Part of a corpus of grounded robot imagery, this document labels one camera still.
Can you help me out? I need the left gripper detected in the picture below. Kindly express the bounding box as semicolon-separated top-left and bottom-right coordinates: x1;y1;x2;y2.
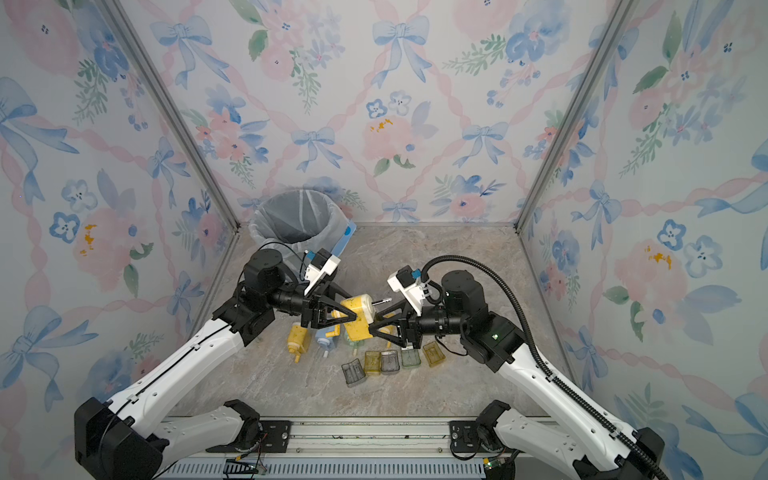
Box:
269;282;362;331

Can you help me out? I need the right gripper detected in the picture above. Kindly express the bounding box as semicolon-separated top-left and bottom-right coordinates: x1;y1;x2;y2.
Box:
371;295;470;347

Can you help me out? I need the yellow pencil sharpener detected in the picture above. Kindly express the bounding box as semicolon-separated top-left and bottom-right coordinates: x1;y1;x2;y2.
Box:
286;322;311;363
332;294;389;342
380;325;397;349

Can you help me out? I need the blue pencil sharpener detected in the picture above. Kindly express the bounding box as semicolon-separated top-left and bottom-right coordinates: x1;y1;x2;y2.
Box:
315;327;339;358

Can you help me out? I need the green transparent shavings tray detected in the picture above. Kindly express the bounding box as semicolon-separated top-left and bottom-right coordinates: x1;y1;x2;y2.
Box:
400;349;421;369

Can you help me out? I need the clear blue sharpener tray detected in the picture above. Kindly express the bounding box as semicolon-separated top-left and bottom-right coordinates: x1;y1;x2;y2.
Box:
380;350;400;375

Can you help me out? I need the yellow transparent shavings tray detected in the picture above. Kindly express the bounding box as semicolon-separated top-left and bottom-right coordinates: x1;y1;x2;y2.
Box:
363;350;382;376

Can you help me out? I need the green pencil sharpener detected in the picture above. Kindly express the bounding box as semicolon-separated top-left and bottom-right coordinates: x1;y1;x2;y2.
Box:
344;333;360;356

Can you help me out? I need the dark shavings tray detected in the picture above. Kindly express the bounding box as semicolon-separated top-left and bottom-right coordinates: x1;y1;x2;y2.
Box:
341;358;367;388

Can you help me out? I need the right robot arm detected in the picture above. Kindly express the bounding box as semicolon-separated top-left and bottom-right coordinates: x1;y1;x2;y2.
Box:
369;267;665;479

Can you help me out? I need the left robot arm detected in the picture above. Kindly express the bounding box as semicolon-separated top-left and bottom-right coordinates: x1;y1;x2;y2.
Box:
74;248;358;479

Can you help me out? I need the clear trash bag blue band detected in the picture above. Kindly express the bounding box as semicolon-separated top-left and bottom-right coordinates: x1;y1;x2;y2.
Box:
248;190;356;273

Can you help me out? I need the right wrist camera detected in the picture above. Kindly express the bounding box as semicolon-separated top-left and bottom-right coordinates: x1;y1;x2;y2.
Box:
387;265;428;316

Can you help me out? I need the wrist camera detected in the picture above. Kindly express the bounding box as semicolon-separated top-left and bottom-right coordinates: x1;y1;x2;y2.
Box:
303;249;340;297
387;265;428;316

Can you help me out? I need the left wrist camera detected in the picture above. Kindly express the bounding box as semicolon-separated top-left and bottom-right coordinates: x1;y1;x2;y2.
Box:
303;249;340;297

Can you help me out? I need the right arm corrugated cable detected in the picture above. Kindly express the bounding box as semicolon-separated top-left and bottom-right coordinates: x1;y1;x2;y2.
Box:
419;254;670;480

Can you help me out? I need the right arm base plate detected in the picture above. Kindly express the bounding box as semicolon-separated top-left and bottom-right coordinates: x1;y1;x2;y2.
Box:
448;418;534;455

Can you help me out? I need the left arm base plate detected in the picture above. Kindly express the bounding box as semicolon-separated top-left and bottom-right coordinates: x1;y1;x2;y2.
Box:
206;419;293;453

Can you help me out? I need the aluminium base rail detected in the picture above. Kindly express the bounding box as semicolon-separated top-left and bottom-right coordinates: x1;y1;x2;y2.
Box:
113;415;625;480

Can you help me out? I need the left corner aluminium post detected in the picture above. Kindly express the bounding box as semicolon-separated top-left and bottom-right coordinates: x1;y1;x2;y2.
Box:
96;0;240;232

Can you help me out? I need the corner aluminium post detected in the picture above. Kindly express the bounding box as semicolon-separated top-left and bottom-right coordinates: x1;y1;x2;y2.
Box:
516;0;635;235
96;0;240;232

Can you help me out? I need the right corner aluminium post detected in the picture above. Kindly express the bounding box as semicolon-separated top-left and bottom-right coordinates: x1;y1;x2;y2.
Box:
516;0;635;235

